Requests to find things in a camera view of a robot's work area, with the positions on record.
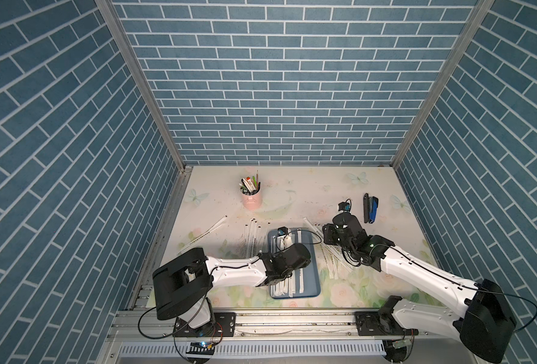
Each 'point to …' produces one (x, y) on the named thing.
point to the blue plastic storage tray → (289, 288)
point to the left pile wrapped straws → (254, 240)
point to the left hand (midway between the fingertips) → (310, 257)
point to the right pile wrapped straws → (332, 256)
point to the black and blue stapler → (370, 206)
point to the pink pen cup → (252, 202)
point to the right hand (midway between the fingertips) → (326, 228)
